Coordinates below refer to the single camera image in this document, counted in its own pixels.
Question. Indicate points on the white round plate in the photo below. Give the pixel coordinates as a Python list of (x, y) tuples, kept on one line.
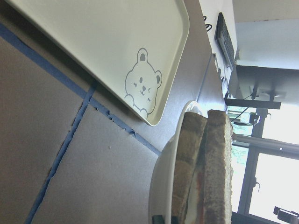
[(161, 186)]

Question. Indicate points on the bread slice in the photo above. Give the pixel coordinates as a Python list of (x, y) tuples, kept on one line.
[(217, 204), (190, 138)]

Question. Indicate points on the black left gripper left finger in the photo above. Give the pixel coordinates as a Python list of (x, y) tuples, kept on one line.
[(157, 219)]

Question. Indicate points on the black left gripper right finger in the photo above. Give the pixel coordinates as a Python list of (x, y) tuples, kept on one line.
[(174, 220)]

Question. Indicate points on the black keyboard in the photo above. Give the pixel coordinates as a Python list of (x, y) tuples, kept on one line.
[(224, 41)]

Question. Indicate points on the cream bear serving tray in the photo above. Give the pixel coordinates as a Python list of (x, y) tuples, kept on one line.
[(133, 47)]

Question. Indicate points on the black monitor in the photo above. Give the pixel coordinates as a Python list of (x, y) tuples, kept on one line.
[(261, 87)]

